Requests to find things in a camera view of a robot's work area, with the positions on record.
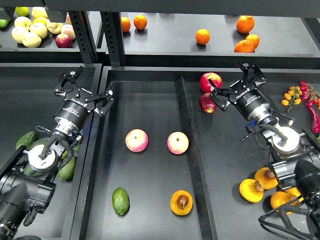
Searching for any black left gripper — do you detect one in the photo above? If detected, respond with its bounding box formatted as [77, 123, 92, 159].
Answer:
[54, 66, 115, 125]

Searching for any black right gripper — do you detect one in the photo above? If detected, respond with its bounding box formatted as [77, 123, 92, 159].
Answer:
[208, 59, 271, 121]

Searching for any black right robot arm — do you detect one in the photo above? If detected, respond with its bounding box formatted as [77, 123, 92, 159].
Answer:
[208, 61, 320, 240]

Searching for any pale yellow pear front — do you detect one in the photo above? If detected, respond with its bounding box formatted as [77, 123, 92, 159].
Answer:
[22, 32, 42, 48]

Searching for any pale yellow pear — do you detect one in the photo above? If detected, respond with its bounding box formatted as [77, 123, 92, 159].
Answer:
[22, 32, 42, 48]
[11, 26, 29, 44]

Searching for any green avocado in bin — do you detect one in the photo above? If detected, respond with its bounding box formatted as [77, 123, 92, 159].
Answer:
[57, 156, 77, 180]

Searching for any pale yellow pear left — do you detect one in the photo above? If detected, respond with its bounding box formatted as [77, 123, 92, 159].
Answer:
[11, 26, 29, 44]

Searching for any red apple upper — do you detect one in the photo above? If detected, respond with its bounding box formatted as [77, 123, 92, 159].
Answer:
[199, 72, 223, 93]

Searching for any dark red apple lower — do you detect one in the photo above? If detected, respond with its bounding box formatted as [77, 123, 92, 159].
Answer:
[199, 93, 217, 114]

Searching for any orange right front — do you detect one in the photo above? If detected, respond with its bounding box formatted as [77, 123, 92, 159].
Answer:
[234, 40, 255, 53]

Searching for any orange right small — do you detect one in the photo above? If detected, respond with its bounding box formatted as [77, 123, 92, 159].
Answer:
[245, 34, 260, 49]

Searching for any red apple on shelf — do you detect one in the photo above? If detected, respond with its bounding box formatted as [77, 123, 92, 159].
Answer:
[55, 33, 73, 48]

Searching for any orange on shelf middle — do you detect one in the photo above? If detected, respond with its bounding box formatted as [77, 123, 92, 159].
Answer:
[195, 28, 211, 45]

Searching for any orange on shelf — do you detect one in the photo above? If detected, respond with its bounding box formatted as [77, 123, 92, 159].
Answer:
[121, 16, 131, 33]
[195, 28, 211, 45]
[133, 14, 148, 30]

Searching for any orange cherry tomato bunch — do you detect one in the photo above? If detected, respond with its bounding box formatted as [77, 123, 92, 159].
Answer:
[281, 86, 302, 113]

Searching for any large orange top right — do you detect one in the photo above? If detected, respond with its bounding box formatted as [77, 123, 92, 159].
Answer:
[236, 15, 255, 34]

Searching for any black left tray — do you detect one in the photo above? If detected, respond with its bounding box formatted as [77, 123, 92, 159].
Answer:
[0, 63, 99, 240]

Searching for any black tray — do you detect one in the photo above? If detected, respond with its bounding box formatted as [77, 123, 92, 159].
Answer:
[83, 67, 276, 240]
[0, 63, 99, 240]

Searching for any pink apple left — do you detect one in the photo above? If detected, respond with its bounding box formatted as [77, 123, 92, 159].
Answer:
[125, 129, 149, 153]

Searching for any pink apple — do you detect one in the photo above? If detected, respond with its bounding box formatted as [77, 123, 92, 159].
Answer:
[125, 129, 149, 153]
[167, 131, 189, 155]

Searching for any red cherry tomato bunch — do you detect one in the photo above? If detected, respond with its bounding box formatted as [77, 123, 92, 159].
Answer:
[299, 81, 320, 109]

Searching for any orange on shelf left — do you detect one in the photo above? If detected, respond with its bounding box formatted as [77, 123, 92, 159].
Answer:
[121, 16, 131, 33]

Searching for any red chili pepper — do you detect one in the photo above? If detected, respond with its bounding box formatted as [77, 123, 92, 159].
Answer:
[305, 100, 320, 134]

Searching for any pink apple right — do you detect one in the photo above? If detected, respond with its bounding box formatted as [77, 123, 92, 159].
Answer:
[167, 131, 189, 155]

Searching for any black middle tray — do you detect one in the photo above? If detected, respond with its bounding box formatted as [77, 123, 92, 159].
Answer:
[83, 67, 276, 240]

